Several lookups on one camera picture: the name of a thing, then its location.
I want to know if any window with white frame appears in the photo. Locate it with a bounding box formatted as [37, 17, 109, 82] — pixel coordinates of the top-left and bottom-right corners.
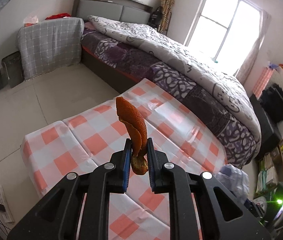
[186, 0, 261, 75]

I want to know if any white power strip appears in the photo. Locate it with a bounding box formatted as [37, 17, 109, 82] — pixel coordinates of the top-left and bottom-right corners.
[0, 185, 15, 224]

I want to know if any grey checkered covered nightstand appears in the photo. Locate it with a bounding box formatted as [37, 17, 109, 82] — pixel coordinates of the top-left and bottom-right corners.
[17, 17, 84, 80]

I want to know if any grey padded bed headboard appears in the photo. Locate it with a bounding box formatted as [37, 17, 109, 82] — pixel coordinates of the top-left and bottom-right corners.
[71, 0, 153, 24]

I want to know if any red white checkered tablecloth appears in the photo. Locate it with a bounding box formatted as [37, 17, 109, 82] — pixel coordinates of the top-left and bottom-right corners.
[21, 79, 227, 239]

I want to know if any beige plaid hanging coat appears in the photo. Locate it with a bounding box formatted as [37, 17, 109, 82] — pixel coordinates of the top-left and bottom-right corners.
[157, 0, 175, 34]

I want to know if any black small trash can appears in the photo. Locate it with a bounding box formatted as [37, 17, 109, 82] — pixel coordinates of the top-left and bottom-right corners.
[2, 51, 24, 88]

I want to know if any orange peel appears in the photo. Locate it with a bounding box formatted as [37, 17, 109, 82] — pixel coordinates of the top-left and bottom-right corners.
[116, 96, 148, 176]

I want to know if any black storage bench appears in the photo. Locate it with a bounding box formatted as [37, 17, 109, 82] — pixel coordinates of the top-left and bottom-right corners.
[249, 94, 282, 161]

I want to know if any black handbag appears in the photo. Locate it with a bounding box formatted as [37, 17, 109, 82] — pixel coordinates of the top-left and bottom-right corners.
[147, 6, 163, 29]

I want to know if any white grey patterned quilt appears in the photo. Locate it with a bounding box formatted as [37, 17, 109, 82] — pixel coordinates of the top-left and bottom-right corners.
[88, 15, 261, 154]

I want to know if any pile of black clothes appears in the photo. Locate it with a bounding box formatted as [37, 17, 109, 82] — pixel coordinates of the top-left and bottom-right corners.
[259, 83, 283, 124]

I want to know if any crumpled blue grey wrapper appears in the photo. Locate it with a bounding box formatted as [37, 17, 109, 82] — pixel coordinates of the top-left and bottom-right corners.
[215, 164, 249, 204]

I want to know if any purple patterned bed sheet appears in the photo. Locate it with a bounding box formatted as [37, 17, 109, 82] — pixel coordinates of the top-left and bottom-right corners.
[81, 28, 257, 168]

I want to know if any wooden bookshelf with books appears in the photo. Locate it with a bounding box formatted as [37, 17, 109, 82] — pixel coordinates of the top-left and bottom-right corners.
[254, 139, 283, 197]

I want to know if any pink sheer curtain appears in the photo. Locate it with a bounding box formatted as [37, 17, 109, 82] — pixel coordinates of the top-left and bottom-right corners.
[236, 10, 272, 85]

